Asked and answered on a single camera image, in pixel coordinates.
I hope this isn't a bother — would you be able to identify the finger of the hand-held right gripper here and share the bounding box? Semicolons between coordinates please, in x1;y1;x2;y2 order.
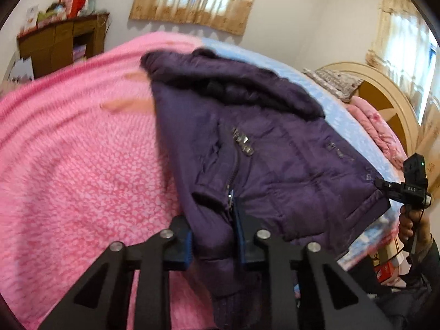
374;178;393;199

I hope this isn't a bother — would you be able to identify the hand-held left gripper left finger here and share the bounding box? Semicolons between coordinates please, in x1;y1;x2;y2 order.
36;215;193;330

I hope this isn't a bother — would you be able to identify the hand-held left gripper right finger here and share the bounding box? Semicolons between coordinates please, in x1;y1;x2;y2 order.
234;197;396;330

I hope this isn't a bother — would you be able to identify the purple quilted jacket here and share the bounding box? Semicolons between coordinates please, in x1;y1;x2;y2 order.
140;48;391;330

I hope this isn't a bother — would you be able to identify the person's right forearm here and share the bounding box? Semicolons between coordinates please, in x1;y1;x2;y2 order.
411;213;440;282

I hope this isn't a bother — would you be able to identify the person's right hand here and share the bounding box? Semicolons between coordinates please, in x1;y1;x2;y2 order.
398;208;423;243

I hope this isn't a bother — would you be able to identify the pink folded quilt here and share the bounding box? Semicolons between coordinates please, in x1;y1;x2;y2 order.
346;95;408;171

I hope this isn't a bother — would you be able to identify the small red box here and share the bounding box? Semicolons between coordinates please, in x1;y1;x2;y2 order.
375;261;397;283

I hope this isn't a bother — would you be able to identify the cream wooden bed headboard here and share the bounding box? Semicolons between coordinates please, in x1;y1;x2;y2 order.
318;62;422;166

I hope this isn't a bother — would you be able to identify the floral ruffled pillow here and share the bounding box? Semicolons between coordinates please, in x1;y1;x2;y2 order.
302;68;364;102

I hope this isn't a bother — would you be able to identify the dark cloth bundle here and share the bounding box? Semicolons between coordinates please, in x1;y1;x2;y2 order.
375;282;437;330

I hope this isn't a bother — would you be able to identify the pink floral blanket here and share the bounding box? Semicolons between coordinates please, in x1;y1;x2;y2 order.
0;31;221;330

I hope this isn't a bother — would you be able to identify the yellow sheer window curtain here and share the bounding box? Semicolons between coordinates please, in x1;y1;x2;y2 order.
365;0;440;155

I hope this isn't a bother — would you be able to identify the yellow patterned window curtain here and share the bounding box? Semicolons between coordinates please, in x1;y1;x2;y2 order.
129;0;265;36

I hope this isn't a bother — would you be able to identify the white paper bag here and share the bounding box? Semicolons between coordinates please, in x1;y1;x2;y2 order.
9;57;35;82

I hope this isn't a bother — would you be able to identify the brown wooden desk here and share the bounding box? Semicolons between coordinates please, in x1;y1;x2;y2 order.
17;13;111;78

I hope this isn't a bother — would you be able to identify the green cloth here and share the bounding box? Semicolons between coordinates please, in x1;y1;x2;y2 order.
38;9;66;24

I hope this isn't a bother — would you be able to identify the white card box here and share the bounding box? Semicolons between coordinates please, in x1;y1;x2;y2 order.
25;5;39;30

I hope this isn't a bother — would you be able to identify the black cable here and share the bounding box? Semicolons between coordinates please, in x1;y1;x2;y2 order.
392;242;413;267

